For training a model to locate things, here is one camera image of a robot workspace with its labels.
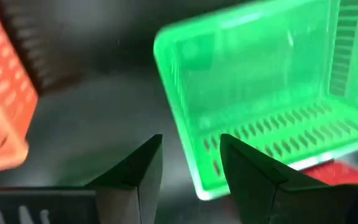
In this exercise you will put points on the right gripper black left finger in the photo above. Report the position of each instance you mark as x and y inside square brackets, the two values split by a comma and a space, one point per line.
[132, 186]

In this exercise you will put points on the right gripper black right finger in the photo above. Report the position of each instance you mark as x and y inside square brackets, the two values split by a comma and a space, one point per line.
[259, 193]

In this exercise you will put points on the green plastic slotted basket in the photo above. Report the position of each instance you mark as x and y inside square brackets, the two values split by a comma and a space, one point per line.
[259, 77]

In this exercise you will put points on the black table mat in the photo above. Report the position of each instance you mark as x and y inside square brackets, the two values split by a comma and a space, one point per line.
[104, 124]

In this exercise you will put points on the small red plastic piece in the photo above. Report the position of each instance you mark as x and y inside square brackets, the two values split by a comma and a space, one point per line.
[340, 172]

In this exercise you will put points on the orange plastic slotted basket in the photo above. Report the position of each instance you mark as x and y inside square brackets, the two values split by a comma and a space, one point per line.
[2, 93]

